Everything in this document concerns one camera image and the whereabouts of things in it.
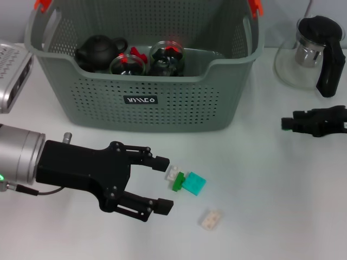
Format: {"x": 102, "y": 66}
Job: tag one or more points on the dark red long brick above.
{"x": 138, "y": 53}

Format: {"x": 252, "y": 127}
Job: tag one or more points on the teal square toy brick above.
{"x": 194, "y": 184}

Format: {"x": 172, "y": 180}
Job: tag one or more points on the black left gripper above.
{"x": 81, "y": 170}

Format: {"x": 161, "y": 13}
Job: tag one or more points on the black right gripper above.
{"x": 333, "y": 122}

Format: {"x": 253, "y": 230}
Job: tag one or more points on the small white toy brick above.
{"x": 172, "y": 173}

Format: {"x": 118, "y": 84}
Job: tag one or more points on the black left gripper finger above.
{"x": 164, "y": 206}

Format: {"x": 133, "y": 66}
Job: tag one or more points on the grey perforated plastic storage bin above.
{"x": 189, "y": 108}

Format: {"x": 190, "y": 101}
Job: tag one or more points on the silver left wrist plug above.
{"x": 67, "y": 137}

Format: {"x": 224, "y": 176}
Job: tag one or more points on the black clay teapot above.
{"x": 96, "y": 51}

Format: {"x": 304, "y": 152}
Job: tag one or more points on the translucent white toy brick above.
{"x": 212, "y": 220}

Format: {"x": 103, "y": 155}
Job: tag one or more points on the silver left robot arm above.
{"x": 16, "y": 154}

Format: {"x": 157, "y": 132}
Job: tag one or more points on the bright red long brick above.
{"x": 171, "y": 49}

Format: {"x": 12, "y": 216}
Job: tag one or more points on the glass jar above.
{"x": 130, "y": 69}
{"x": 166, "y": 63}

